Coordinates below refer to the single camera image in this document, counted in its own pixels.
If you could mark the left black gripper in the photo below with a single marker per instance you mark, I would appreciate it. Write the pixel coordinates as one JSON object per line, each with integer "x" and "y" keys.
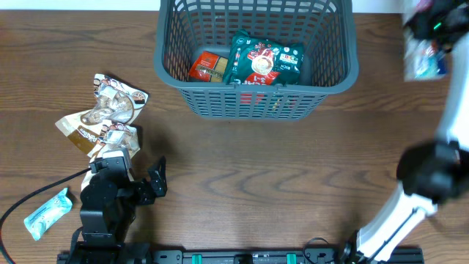
{"x": 143, "y": 188}

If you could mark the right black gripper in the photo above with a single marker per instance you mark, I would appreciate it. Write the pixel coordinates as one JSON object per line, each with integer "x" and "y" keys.
{"x": 428, "y": 27}

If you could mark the colourful tissue pack strip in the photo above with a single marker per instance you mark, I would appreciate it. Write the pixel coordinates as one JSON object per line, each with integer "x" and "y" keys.
{"x": 423, "y": 60}

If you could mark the green Nescafe coffee bag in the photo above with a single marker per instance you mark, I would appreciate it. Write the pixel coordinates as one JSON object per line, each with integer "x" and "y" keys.
{"x": 254, "y": 61}

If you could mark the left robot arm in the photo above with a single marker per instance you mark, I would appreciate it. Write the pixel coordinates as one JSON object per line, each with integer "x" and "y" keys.
{"x": 108, "y": 209}

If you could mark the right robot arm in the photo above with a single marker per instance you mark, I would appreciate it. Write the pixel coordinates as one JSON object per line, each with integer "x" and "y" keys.
{"x": 431, "y": 173}

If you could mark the lower beige snack pouch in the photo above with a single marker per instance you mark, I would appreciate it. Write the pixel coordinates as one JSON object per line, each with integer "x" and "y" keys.
{"x": 113, "y": 136}

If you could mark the middle brown snack pouch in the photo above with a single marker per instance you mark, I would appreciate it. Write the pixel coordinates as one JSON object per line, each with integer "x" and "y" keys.
{"x": 87, "y": 136}

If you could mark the brown snack pouch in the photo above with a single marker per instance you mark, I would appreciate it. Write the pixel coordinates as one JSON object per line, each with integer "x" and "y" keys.
{"x": 115, "y": 101}
{"x": 87, "y": 136}

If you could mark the upper brown snack pouch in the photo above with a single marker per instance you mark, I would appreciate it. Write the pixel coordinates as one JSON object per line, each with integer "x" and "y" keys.
{"x": 115, "y": 101}

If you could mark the grey plastic basket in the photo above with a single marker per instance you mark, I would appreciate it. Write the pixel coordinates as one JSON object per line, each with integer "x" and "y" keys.
{"x": 320, "y": 35}

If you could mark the light blue wipes packet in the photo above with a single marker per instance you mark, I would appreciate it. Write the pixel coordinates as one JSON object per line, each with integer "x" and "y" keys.
{"x": 38, "y": 222}

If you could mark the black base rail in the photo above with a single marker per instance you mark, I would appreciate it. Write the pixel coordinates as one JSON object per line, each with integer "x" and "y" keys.
{"x": 238, "y": 256}

